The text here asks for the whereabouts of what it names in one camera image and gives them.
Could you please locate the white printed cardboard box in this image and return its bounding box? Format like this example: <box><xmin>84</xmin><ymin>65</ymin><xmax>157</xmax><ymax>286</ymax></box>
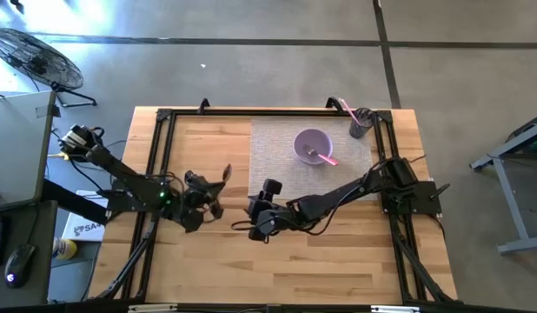
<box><xmin>61</xmin><ymin>190</ymin><xmax>109</xmax><ymax>243</ymax></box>

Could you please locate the black aluminium table frame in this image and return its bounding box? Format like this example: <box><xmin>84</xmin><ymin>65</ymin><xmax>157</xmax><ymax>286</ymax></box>
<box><xmin>94</xmin><ymin>107</ymin><xmax>459</xmax><ymax>305</ymax></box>

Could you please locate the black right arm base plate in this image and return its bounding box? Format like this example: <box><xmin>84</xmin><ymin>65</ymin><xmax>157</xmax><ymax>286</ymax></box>
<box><xmin>378</xmin><ymin>180</ymin><xmax>451</xmax><ymax>216</ymax></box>

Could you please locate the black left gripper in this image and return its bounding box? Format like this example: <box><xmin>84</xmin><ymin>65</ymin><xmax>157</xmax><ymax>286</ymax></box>
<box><xmin>176</xmin><ymin>170</ymin><xmax>229</xmax><ymax>234</ymax></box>

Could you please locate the black computer mouse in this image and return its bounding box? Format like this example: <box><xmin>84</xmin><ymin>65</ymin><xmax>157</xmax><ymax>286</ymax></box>
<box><xmin>3</xmin><ymin>243</ymin><xmax>36</xmax><ymax>290</ymax></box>

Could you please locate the black floor fan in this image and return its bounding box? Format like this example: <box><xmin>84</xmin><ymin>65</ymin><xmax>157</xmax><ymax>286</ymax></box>
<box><xmin>0</xmin><ymin>28</ymin><xmax>98</xmax><ymax>109</ymax></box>

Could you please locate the lavender plastic bowl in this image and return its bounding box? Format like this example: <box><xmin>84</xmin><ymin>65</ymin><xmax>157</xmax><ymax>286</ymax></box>
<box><xmin>293</xmin><ymin>128</ymin><xmax>335</xmax><ymax>166</ymax></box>

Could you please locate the pink handled metal fork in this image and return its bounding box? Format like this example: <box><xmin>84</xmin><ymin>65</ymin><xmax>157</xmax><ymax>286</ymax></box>
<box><xmin>303</xmin><ymin>143</ymin><xmax>340</xmax><ymax>168</ymax></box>

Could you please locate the pink utensil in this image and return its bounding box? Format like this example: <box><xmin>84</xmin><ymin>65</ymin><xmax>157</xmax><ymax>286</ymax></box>
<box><xmin>337</xmin><ymin>97</ymin><xmax>363</xmax><ymax>127</ymax></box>

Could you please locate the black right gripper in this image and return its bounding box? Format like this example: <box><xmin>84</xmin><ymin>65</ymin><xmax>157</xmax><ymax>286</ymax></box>
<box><xmin>245</xmin><ymin>190</ymin><xmax>296</xmax><ymax>244</ymax></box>

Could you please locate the yellow capped bottle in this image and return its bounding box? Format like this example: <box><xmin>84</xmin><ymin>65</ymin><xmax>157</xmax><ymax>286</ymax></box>
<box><xmin>52</xmin><ymin>236</ymin><xmax>78</xmax><ymax>261</ymax></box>

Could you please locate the grey woven placemat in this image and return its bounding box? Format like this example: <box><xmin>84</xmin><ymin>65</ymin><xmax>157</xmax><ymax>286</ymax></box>
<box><xmin>248</xmin><ymin>117</ymin><xmax>379</xmax><ymax>201</ymax></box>

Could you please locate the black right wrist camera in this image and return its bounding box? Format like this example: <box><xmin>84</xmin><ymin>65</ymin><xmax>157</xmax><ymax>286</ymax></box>
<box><xmin>262</xmin><ymin>177</ymin><xmax>284</xmax><ymax>197</ymax></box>

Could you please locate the grey metal table frame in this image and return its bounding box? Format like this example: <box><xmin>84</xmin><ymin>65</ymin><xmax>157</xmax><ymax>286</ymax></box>
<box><xmin>469</xmin><ymin>110</ymin><xmax>537</xmax><ymax>256</ymax></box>

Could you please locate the dark patterned glass tumbler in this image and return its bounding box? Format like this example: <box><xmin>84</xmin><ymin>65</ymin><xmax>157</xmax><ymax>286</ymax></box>
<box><xmin>348</xmin><ymin>107</ymin><xmax>376</xmax><ymax>140</ymax></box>

